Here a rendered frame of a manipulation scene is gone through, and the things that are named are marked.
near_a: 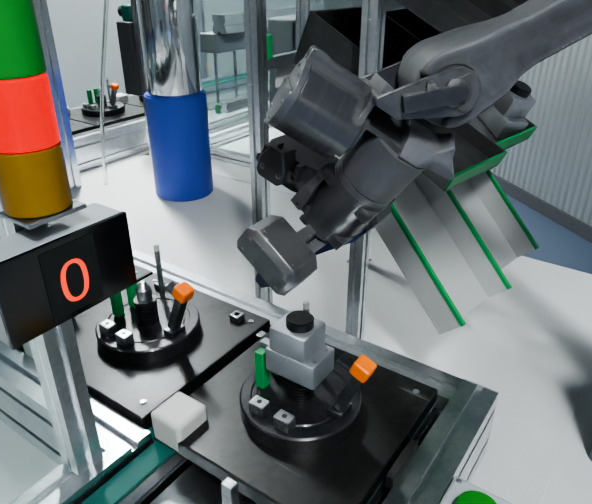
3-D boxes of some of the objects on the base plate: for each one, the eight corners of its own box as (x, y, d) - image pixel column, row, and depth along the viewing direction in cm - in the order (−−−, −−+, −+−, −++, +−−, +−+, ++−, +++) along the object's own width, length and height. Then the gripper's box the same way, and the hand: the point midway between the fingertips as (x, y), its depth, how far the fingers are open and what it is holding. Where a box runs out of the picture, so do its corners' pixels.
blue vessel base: (225, 188, 156) (218, 90, 143) (185, 207, 144) (174, 101, 132) (184, 177, 164) (175, 83, 151) (143, 194, 152) (130, 93, 140)
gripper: (336, 245, 40) (240, 336, 51) (435, 172, 54) (343, 256, 65) (281, 182, 41) (198, 285, 52) (392, 125, 55) (308, 216, 65)
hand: (296, 252), depth 56 cm, fingers open, 6 cm apart
